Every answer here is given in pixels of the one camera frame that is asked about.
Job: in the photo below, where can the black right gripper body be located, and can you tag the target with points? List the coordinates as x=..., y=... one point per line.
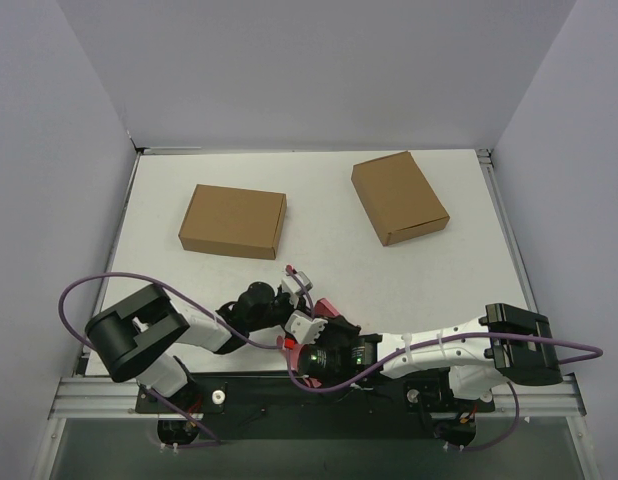
x=303, y=360

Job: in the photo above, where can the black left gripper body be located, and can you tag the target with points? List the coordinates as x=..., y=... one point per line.
x=282, y=304

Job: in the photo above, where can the pink paper box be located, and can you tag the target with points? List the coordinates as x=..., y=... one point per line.
x=324, y=309

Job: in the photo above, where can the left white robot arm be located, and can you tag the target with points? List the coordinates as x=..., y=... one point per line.
x=132, y=337

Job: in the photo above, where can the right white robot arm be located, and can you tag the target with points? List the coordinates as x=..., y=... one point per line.
x=477, y=355

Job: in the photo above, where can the left brown cardboard box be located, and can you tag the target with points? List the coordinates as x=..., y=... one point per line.
x=233, y=222

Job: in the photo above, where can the brown cardboard box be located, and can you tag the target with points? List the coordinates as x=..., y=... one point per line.
x=233, y=222
x=398, y=199

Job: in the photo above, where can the right brown cardboard box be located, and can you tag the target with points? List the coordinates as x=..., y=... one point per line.
x=398, y=199

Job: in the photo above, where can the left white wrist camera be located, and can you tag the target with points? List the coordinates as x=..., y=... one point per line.
x=296, y=284

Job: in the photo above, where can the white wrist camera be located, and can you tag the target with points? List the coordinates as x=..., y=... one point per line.
x=304, y=329
x=296, y=284

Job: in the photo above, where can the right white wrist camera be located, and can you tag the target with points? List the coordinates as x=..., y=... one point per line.
x=304, y=329

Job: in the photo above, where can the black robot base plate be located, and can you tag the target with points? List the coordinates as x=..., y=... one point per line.
x=250, y=406

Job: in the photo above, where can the aluminium table frame rail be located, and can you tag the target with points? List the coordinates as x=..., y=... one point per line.
x=563, y=400

